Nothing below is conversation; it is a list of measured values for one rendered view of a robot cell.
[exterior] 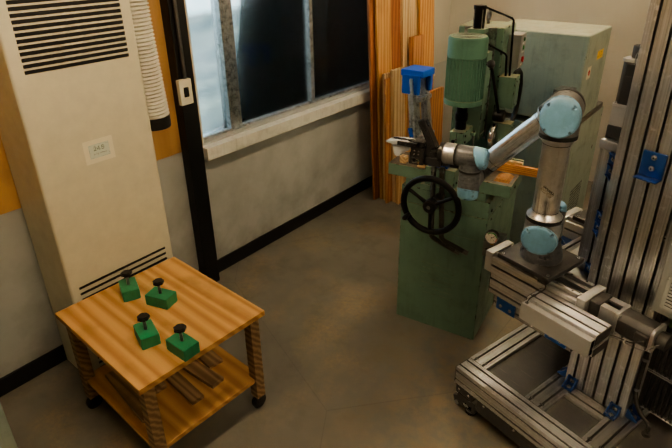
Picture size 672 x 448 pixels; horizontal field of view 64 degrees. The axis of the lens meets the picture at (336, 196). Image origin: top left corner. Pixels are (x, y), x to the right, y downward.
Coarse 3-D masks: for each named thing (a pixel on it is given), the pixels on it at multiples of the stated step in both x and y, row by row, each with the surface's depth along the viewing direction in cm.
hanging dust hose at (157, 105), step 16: (144, 0) 235; (144, 16) 236; (144, 32) 239; (144, 48) 241; (144, 64) 243; (144, 80) 246; (160, 80) 251; (160, 96) 254; (160, 112) 256; (160, 128) 258
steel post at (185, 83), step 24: (168, 0) 255; (168, 24) 261; (168, 48) 268; (192, 72) 277; (192, 96) 277; (192, 120) 285; (192, 144) 289; (192, 168) 293; (192, 192) 300; (192, 216) 309; (216, 264) 327
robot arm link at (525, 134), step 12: (540, 108) 178; (528, 120) 182; (516, 132) 184; (528, 132) 181; (504, 144) 187; (516, 144) 185; (528, 144) 184; (492, 156) 191; (504, 156) 188; (492, 168) 193
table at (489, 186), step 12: (408, 156) 272; (396, 168) 264; (408, 168) 260; (420, 168) 257; (492, 180) 243; (516, 180) 244; (444, 192) 244; (480, 192) 246; (492, 192) 243; (504, 192) 240
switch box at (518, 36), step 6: (510, 36) 255; (516, 36) 253; (522, 36) 253; (510, 42) 256; (516, 42) 254; (522, 42) 255; (516, 48) 255; (516, 54) 256; (522, 54) 261; (516, 60) 257; (516, 66) 258
